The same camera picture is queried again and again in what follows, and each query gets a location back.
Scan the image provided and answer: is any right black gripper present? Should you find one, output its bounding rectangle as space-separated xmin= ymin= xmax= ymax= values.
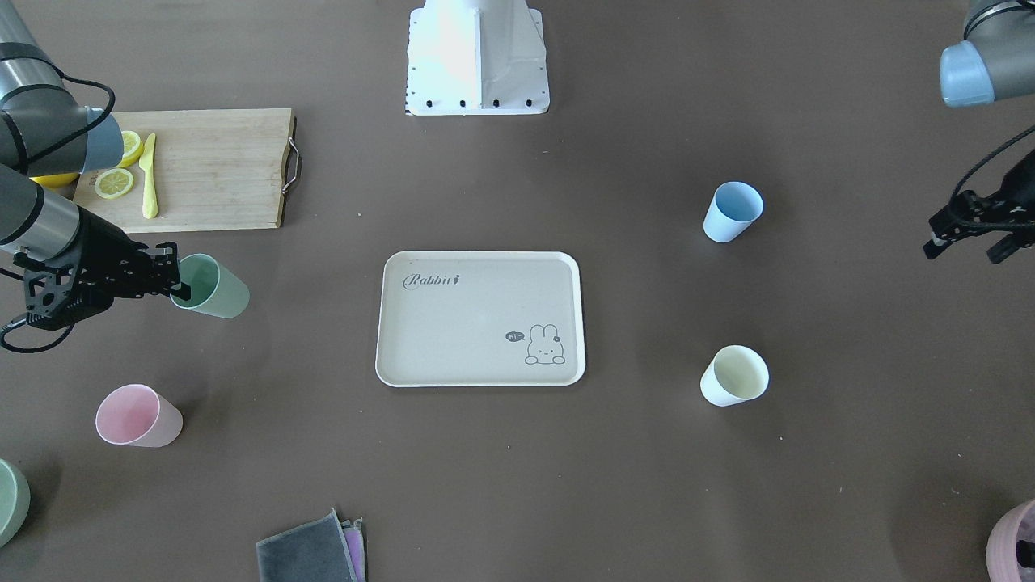
xmin=14 ymin=213 xmax=193 ymax=331

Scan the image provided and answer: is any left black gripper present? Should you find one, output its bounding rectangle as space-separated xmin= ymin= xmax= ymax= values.
xmin=922 ymin=151 xmax=1034 ymax=264

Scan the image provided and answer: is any green cup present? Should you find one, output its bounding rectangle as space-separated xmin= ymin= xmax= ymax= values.
xmin=171 ymin=253 xmax=252 ymax=319

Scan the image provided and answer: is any blue cup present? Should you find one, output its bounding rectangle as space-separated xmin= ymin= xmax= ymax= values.
xmin=703 ymin=181 xmax=765 ymax=243

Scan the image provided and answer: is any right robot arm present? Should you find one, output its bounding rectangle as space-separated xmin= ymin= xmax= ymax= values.
xmin=1 ymin=1 xmax=191 ymax=331

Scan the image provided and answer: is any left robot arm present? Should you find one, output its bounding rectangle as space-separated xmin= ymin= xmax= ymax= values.
xmin=923 ymin=1 xmax=1034 ymax=264

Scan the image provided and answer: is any cream rabbit tray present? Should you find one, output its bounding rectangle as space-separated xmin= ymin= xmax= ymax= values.
xmin=374 ymin=251 xmax=585 ymax=388

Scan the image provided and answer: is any yellow plastic knife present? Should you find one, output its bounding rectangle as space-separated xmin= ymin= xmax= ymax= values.
xmin=137 ymin=133 xmax=159 ymax=220

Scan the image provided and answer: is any lemon slice lower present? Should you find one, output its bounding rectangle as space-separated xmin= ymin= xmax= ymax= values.
xmin=93 ymin=168 xmax=136 ymax=200

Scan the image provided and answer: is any lemon slice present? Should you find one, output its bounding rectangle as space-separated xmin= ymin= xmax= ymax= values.
xmin=93 ymin=168 xmax=136 ymax=200
xmin=117 ymin=130 xmax=144 ymax=168

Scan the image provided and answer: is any bamboo cutting board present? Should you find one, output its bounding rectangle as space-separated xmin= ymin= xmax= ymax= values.
xmin=73 ymin=109 xmax=296 ymax=234

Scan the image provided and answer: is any lemon slice upper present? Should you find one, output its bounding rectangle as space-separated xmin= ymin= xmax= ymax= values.
xmin=117 ymin=130 xmax=144 ymax=168

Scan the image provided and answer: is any whole lemon near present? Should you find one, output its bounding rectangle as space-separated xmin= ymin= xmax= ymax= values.
xmin=31 ymin=173 xmax=80 ymax=190

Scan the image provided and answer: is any pink cup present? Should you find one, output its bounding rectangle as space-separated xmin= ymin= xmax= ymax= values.
xmin=94 ymin=384 xmax=184 ymax=447

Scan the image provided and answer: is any cream white cup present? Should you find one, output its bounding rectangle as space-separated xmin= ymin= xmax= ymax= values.
xmin=699 ymin=345 xmax=771 ymax=407

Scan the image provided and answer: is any green bowl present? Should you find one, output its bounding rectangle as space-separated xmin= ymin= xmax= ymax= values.
xmin=1 ymin=459 xmax=31 ymax=546

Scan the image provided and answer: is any pink bowl with ice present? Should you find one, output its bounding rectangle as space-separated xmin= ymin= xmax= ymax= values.
xmin=986 ymin=500 xmax=1034 ymax=581

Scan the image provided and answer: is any grey folded cloth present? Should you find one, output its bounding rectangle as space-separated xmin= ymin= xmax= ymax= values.
xmin=256 ymin=511 xmax=354 ymax=581

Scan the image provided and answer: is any purple folded cloth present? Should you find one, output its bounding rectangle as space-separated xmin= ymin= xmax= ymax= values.
xmin=341 ymin=518 xmax=367 ymax=582

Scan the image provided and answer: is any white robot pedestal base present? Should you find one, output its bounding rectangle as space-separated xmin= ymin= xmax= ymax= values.
xmin=404 ymin=1 xmax=551 ymax=116

